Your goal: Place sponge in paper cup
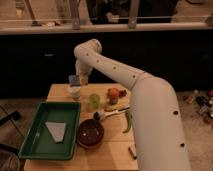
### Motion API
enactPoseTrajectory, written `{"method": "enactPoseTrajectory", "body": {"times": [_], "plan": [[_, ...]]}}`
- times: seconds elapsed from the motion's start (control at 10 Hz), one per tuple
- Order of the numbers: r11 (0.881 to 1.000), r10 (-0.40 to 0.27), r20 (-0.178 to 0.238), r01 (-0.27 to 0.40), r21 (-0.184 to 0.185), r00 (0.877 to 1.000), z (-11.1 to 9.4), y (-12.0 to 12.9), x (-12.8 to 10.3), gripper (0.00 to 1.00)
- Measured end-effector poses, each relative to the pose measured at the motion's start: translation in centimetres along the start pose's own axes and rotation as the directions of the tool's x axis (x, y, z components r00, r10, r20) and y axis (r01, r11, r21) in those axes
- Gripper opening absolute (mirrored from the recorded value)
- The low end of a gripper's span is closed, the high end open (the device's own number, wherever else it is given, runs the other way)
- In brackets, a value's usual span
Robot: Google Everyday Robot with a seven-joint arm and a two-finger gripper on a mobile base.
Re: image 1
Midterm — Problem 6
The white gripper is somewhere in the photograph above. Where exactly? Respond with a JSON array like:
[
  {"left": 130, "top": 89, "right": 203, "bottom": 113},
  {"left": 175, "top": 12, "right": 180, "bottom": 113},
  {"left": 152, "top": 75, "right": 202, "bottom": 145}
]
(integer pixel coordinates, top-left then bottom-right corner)
[{"left": 69, "top": 60, "right": 92, "bottom": 85}]

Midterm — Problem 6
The blue sponge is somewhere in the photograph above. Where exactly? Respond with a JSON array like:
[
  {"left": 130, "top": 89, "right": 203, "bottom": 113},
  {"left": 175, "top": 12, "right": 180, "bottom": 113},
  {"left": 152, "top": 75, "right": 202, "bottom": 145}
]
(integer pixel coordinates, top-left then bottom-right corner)
[{"left": 69, "top": 75, "right": 80, "bottom": 86}]

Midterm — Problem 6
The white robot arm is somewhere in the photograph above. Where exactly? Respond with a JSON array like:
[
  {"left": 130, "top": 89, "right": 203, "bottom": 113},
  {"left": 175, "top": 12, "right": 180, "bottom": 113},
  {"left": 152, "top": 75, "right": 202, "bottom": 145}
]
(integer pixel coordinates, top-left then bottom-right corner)
[{"left": 74, "top": 39, "right": 191, "bottom": 171}]

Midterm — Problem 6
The white paper cup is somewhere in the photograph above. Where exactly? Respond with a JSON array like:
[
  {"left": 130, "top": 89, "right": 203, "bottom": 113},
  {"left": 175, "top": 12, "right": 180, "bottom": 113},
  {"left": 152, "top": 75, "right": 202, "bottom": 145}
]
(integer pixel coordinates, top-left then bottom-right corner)
[{"left": 68, "top": 86, "right": 81, "bottom": 99}]

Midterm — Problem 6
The orange toy fruit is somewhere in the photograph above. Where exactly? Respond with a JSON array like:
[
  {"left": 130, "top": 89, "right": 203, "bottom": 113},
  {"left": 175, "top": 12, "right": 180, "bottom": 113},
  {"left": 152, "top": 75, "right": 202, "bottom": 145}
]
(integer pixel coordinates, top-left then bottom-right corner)
[{"left": 107, "top": 88, "right": 119, "bottom": 105}]

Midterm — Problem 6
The yellow banana toy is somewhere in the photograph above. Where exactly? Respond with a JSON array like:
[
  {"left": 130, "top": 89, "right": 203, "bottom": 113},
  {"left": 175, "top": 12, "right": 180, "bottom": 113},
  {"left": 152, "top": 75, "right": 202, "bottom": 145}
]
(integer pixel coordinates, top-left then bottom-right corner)
[{"left": 104, "top": 104, "right": 120, "bottom": 112}]

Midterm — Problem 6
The dark red small toy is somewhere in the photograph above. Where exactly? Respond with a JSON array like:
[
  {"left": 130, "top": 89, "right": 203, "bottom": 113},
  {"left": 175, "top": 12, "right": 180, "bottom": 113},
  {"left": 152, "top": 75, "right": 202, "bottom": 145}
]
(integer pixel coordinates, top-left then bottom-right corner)
[{"left": 119, "top": 90, "right": 127, "bottom": 98}]

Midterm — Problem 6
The grey cloth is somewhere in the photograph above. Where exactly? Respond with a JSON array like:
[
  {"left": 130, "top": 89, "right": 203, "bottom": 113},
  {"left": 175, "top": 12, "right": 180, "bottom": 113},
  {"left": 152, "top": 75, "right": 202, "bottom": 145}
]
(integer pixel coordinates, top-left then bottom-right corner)
[{"left": 45, "top": 122, "right": 66, "bottom": 143}]

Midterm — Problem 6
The dark brown bowl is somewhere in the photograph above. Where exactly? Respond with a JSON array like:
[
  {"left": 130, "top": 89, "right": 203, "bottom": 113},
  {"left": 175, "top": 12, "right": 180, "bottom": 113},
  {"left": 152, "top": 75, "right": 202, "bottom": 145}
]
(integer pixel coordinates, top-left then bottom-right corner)
[{"left": 77, "top": 119, "right": 104, "bottom": 148}]

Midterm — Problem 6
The green plastic tray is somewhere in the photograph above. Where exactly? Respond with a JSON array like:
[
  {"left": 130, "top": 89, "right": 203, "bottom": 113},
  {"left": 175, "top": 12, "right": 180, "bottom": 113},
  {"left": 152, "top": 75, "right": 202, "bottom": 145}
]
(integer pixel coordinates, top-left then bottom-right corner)
[{"left": 19, "top": 102, "right": 81, "bottom": 160}]

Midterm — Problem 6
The brown marker pen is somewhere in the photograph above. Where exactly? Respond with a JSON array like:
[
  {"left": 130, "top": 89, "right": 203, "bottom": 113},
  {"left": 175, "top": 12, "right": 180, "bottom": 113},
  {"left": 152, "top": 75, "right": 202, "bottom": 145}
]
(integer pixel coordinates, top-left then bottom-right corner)
[{"left": 128, "top": 146, "right": 137, "bottom": 160}]

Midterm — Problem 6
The dish brush white handle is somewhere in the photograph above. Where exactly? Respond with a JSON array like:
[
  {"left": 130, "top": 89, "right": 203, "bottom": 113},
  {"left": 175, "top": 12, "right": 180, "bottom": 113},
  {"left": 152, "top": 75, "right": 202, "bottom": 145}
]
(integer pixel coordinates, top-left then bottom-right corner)
[{"left": 93, "top": 107, "right": 128, "bottom": 121}]

